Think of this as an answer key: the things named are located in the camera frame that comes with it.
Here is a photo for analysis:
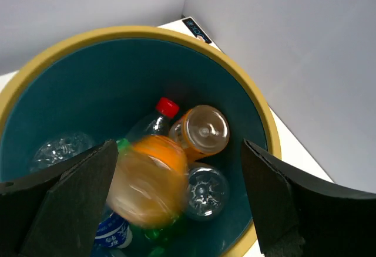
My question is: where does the clear Pepsi bottle black cap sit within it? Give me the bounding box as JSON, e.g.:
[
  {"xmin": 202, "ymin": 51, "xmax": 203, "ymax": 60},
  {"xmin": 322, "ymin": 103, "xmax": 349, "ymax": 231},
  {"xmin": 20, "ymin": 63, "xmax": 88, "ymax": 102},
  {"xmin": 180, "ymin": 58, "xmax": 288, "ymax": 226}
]
[{"xmin": 29, "ymin": 131, "xmax": 95, "ymax": 173}]

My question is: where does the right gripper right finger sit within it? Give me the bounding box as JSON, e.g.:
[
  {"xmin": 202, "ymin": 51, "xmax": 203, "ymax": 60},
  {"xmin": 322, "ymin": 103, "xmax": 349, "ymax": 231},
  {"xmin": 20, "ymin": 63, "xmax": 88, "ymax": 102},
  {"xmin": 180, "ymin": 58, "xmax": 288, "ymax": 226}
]
[{"xmin": 241, "ymin": 140, "xmax": 375, "ymax": 256}]

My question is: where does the orange bottle with barcode label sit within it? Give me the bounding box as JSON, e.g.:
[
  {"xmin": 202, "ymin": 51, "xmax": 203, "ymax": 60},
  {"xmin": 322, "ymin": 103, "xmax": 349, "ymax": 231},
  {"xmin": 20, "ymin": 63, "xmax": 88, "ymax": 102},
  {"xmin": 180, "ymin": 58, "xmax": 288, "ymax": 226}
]
[{"xmin": 169, "ymin": 105, "xmax": 230, "ymax": 161}]

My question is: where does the green plastic bottle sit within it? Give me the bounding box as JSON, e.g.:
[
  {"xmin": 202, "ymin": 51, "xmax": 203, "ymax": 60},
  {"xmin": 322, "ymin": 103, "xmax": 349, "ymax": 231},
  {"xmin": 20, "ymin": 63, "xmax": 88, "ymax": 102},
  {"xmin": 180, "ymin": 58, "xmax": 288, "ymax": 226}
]
[{"xmin": 116, "ymin": 138, "xmax": 189, "ymax": 257}]

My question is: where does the clear bottle blue label white cap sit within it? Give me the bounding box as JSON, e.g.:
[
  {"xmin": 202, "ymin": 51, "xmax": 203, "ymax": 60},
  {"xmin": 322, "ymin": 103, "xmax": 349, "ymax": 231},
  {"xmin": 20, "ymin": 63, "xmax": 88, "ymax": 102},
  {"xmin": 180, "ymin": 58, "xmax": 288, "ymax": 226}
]
[{"xmin": 185, "ymin": 161, "xmax": 230, "ymax": 221}]

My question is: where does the teal bin with yellow rim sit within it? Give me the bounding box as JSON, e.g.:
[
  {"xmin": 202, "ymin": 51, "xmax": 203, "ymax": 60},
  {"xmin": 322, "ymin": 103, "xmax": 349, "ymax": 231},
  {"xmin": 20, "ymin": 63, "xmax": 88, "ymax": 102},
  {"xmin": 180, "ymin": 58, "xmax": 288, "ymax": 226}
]
[{"xmin": 1, "ymin": 26, "xmax": 281, "ymax": 256}]

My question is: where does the clear bottle red label red cap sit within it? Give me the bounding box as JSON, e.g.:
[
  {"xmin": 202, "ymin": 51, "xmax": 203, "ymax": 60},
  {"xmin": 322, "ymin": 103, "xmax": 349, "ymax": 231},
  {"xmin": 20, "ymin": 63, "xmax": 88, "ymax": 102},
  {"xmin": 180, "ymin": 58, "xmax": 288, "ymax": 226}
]
[{"xmin": 125, "ymin": 97, "xmax": 179, "ymax": 143}]

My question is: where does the orange bottle label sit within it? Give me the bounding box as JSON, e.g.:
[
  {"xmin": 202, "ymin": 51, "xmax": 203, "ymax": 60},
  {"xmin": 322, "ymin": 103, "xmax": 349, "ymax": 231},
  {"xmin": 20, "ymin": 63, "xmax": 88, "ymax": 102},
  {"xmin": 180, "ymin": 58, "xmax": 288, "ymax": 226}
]
[{"xmin": 106, "ymin": 134, "xmax": 189, "ymax": 229}]

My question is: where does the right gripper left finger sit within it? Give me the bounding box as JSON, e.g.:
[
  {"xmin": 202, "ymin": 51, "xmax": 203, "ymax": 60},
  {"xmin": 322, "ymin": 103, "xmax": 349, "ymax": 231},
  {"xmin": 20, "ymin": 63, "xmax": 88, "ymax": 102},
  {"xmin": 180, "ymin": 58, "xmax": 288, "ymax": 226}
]
[{"xmin": 1, "ymin": 140, "xmax": 118, "ymax": 256}]

